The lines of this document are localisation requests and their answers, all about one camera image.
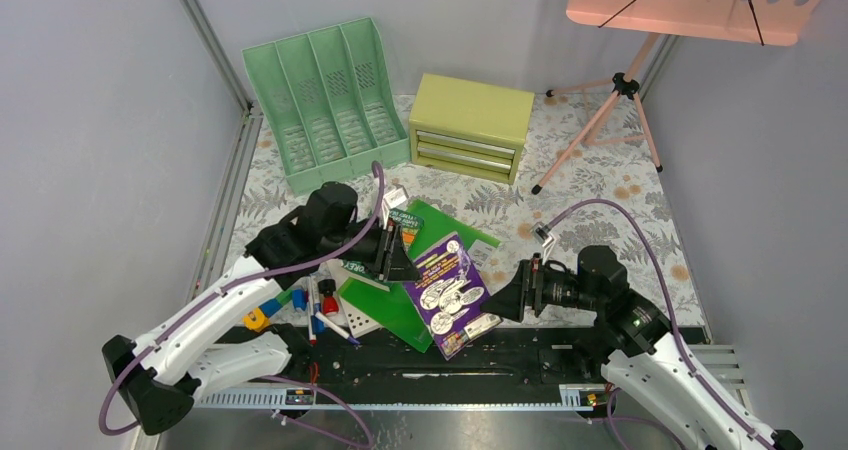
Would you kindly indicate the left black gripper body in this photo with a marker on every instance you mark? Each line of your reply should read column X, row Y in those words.
column 374, row 249

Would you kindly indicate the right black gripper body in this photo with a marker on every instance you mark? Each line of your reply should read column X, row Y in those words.
column 551, row 286

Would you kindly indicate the green Treehouse book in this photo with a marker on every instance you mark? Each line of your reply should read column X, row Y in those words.
column 410, row 225

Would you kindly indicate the purple cartoon book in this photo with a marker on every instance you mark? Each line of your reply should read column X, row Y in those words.
column 449, row 296

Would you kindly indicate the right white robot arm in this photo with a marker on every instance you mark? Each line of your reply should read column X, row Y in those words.
column 637, row 349

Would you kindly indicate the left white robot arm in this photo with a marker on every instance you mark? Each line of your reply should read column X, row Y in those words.
column 162, row 373

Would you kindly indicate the white perforated board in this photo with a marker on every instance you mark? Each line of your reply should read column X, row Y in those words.
column 359, row 324

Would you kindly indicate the green clip file folder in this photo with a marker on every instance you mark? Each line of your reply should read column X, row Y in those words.
column 392, row 308

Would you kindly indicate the white red marker pen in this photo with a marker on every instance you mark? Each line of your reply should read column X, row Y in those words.
column 310, row 310

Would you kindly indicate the red black stamp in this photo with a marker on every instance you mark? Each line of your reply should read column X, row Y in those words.
column 327, row 290

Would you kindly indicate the white blue marker pen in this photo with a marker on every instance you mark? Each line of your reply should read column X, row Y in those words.
column 340, row 331

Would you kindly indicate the small blue cap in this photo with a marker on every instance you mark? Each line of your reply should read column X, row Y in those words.
column 299, row 299

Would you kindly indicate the green small block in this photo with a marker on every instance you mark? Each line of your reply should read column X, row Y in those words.
column 283, row 298

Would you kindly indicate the floral table mat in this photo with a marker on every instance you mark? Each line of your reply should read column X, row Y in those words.
column 602, row 195

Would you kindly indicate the blue block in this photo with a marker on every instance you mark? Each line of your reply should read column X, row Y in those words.
column 270, row 307

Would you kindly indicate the yellow tape measure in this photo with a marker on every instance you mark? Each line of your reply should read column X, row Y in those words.
column 256, row 320

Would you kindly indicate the yellow-green drawer cabinet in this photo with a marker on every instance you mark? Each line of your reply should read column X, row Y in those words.
column 471, row 128

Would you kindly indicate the mint green file organizer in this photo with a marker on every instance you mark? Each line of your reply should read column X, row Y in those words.
column 327, row 98

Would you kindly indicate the pink music stand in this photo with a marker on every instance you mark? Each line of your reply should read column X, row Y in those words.
column 762, row 22

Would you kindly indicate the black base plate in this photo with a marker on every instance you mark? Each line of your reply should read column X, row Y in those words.
column 509, row 365

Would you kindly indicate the aluminium rail frame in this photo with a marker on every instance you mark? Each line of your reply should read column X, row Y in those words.
column 221, row 115

